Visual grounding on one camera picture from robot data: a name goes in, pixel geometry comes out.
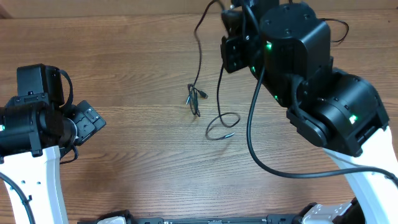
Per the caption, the black usb cable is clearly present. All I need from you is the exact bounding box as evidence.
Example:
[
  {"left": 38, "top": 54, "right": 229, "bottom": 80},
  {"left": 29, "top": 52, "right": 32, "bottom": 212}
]
[{"left": 185, "top": 82, "right": 209, "bottom": 118}]

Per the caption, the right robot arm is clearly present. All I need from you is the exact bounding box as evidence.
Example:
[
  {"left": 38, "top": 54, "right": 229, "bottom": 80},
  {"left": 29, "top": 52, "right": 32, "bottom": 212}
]
[{"left": 221, "top": 1, "right": 397, "bottom": 223}]

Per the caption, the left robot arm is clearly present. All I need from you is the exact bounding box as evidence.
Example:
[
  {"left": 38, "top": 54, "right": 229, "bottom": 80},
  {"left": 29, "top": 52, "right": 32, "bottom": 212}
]
[{"left": 1, "top": 63, "right": 106, "bottom": 223}]

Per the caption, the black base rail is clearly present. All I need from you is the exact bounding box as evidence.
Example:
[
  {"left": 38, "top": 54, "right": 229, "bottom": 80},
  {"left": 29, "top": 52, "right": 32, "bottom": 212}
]
[{"left": 77, "top": 202, "right": 354, "bottom": 224}]

